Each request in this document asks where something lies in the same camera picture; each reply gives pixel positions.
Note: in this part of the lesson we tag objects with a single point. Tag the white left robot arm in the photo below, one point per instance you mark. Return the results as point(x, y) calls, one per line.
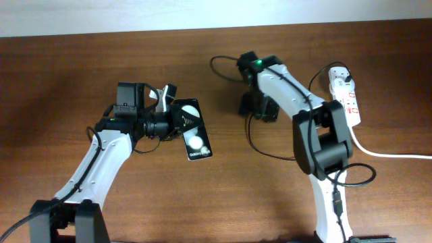
point(141, 111)

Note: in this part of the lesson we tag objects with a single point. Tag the white power strip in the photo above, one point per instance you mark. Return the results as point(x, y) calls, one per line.
point(350, 105)

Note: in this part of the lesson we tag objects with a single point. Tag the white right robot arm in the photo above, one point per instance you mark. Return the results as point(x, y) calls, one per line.
point(321, 141)

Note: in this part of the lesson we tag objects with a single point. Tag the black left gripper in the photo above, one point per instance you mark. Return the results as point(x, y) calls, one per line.
point(177, 125)

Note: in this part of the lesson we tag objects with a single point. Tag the white charger adapter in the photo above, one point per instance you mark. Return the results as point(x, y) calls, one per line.
point(340, 80)

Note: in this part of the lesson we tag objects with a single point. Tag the black Galaxy smartphone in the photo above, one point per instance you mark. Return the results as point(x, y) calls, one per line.
point(196, 140)

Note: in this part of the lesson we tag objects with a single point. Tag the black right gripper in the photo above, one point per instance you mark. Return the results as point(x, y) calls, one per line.
point(271, 113)

